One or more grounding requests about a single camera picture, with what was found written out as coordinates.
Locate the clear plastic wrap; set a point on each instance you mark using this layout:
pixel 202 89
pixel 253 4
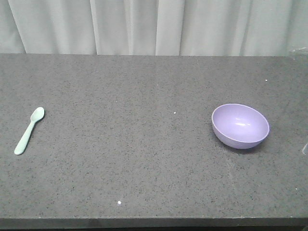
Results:
pixel 298 52

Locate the light green plastic spoon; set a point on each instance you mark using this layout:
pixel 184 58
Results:
pixel 36 116

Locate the purple plastic bowl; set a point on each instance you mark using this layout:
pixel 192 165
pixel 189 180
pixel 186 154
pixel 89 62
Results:
pixel 239 126

